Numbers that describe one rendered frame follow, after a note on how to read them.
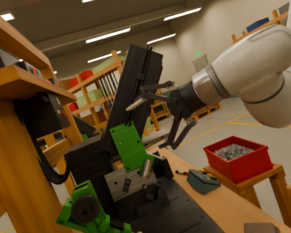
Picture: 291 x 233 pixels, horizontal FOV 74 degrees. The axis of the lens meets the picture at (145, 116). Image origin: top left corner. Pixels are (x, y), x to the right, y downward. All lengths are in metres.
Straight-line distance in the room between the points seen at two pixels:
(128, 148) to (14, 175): 0.43
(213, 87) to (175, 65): 10.66
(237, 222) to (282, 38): 0.51
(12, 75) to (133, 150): 0.54
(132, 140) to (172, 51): 10.49
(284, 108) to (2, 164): 0.76
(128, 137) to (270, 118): 0.56
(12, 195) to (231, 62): 0.68
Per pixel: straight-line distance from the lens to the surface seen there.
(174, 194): 0.94
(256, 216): 0.73
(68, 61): 10.22
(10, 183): 0.71
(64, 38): 8.34
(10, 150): 0.69
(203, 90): 0.47
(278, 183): 1.19
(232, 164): 1.04
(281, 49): 0.46
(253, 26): 6.77
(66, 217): 0.65
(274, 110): 0.55
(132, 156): 0.88
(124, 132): 0.89
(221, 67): 0.46
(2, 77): 0.59
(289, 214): 1.29
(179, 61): 11.27
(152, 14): 9.18
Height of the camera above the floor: 1.35
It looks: 5 degrees down
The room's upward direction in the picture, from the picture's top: 21 degrees counter-clockwise
